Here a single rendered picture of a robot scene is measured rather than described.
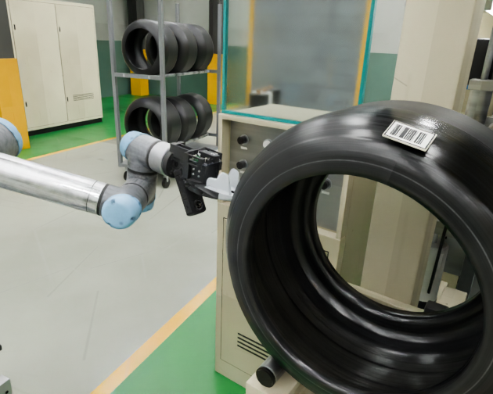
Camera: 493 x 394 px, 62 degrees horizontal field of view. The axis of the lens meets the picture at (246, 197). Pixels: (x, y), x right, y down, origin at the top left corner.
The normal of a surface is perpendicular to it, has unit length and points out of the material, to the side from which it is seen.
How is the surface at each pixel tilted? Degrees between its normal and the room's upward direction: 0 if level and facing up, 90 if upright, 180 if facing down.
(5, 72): 90
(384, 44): 90
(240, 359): 90
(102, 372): 0
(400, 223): 90
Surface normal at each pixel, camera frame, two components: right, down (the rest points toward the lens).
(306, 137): -0.60, -0.52
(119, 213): -0.04, 0.36
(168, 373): 0.04, -0.93
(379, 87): -0.44, 0.30
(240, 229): -0.71, 0.19
